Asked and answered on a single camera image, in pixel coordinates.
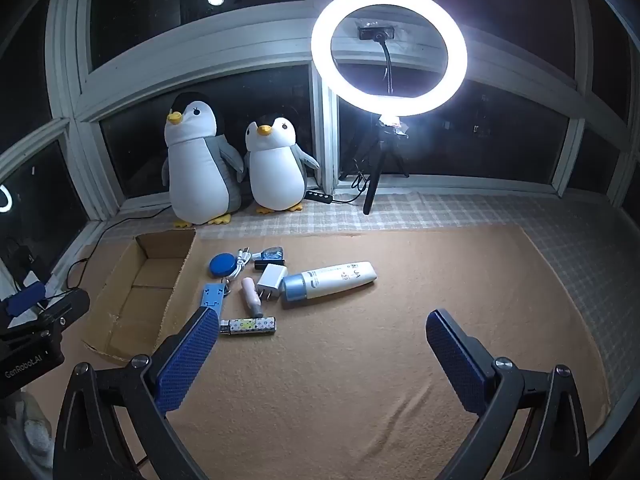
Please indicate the brown mat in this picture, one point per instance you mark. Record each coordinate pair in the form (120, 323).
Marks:
(350, 360)

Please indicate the small penguin plush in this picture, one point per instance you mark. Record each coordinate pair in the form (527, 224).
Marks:
(275, 170)

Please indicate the white charger plug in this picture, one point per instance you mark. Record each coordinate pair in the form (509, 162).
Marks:
(272, 277)

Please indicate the black power strip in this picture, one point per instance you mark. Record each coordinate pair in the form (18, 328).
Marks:
(320, 196)

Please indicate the small black cylinder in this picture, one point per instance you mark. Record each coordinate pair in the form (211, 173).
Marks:
(265, 263)

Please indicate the clear blue small bottle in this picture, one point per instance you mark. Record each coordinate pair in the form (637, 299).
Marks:
(270, 252)

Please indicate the cardboard box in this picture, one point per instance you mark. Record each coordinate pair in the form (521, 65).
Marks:
(140, 300)

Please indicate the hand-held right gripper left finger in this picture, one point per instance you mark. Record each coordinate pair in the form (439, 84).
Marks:
(185, 355)

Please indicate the checked cloth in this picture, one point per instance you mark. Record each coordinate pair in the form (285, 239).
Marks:
(450, 210)

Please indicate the white window frame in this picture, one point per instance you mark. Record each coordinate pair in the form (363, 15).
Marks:
(200, 50)

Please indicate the blue round lid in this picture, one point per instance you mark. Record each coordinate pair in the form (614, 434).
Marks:
(224, 265)

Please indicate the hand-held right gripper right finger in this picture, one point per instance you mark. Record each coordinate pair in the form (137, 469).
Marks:
(455, 355)

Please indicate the black gooseneck phone holder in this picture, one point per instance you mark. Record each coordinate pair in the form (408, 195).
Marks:
(375, 34)

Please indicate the white and blue lotion tube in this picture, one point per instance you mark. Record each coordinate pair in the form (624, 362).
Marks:
(340, 277)

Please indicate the small pink bottle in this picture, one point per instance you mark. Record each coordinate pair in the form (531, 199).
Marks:
(251, 295)

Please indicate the large penguin plush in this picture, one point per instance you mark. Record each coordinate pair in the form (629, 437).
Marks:
(200, 175)

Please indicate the patterned lighter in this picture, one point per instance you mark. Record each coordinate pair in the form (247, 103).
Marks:
(250, 326)

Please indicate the white cloth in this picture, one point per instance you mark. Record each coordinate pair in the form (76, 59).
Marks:
(35, 425)

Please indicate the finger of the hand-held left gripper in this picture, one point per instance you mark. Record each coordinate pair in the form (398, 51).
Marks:
(27, 300)
(65, 307)

